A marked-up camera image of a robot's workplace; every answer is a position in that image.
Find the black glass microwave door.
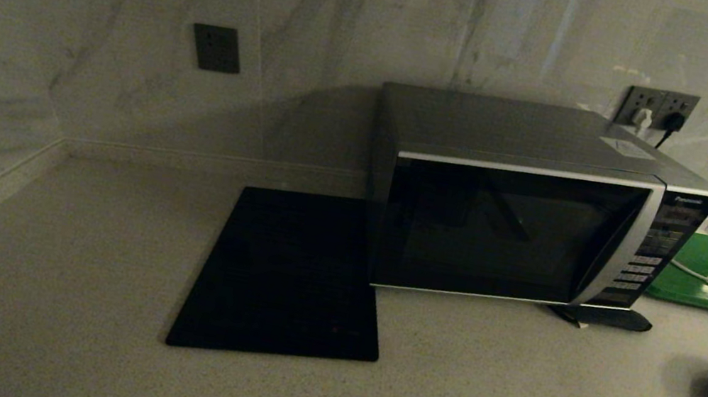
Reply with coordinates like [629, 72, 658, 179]
[370, 138, 668, 331]

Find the silver microwave oven body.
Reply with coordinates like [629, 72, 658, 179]
[348, 77, 708, 342]

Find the black glass induction cooktop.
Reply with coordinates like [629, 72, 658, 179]
[164, 172, 405, 380]

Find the dark blue cloth pad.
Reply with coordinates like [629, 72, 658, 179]
[545, 296, 656, 340]

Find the white power plug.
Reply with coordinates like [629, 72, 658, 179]
[628, 106, 655, 135]

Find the grey socket with white plug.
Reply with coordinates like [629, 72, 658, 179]
[613, 84, 666, 132]

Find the black power plug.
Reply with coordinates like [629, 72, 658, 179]
[653, 110, 687, 153]

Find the grey socket with black plug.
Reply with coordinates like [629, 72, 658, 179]
[656, 91, 701, 136]

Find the single dark grey wall socket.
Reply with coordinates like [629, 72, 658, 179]
[187, 22, 248, 76]

